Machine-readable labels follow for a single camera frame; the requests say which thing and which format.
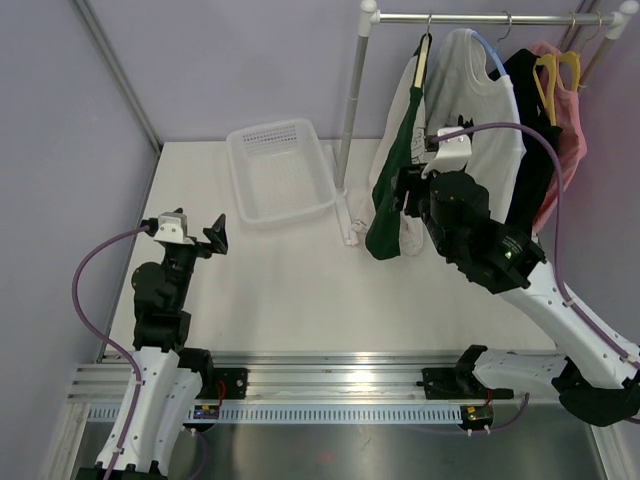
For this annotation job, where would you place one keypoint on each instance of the yellow hanger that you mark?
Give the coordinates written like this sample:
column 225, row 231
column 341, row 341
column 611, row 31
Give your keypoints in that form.
column 572, row 60
column 545, row 77

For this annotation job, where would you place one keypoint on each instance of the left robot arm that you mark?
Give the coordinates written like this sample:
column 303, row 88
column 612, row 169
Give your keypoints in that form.
column 166, row 376

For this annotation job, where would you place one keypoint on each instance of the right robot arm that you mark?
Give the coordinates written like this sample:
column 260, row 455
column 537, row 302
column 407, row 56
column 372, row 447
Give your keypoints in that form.
column 594, row 373

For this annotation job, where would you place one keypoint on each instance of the green and white t shirt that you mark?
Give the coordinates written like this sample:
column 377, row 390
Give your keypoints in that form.
column 381, row 223

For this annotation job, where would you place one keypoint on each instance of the yellow hanger front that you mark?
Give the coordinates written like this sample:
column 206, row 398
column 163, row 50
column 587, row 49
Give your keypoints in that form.
column 545, row 77

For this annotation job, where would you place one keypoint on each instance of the black t shirt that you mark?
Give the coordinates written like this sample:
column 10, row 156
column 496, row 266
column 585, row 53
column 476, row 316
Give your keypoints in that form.
column 520, row 169

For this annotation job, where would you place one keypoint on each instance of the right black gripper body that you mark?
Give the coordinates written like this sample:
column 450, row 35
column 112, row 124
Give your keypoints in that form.
column 410, row 179

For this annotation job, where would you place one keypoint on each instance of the white plastic basket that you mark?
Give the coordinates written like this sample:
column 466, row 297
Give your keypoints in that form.
column 279, row 173

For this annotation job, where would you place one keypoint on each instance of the white printed t shirt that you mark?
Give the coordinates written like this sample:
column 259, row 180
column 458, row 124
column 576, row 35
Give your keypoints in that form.
column 459, row 92

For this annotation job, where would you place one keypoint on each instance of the white slotted cable duct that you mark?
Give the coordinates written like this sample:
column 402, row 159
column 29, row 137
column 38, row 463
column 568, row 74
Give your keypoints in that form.
column 329, row 414

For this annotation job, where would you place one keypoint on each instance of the aluminium mounting rail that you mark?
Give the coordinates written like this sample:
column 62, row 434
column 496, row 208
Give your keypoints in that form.
column 361, row 377

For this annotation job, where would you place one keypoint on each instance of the light blue hanger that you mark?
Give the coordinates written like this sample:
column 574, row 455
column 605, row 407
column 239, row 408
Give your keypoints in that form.
column 491, row 53

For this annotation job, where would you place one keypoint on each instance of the cream plastic hanger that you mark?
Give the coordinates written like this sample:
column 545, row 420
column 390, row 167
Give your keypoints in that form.
column 423, row 56

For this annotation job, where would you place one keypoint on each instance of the pink t shirt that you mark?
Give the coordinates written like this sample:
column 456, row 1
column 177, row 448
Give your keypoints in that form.
column 572, row 146

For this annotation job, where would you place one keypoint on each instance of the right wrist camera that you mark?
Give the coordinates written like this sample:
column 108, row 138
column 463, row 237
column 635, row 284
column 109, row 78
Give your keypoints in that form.
column 446, row 151

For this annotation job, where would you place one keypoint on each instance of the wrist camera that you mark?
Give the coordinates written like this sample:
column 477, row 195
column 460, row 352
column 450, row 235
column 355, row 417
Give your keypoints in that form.
column 446, row 151
column 172, row 229

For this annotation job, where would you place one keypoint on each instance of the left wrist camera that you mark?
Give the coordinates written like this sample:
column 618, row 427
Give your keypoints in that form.
column 172, row 229

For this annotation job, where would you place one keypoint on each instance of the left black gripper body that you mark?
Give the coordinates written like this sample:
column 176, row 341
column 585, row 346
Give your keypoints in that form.
column 187, row 259

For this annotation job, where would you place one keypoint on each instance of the yellow hanger back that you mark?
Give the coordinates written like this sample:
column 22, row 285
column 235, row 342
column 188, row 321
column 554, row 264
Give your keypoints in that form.
column 572, row 60

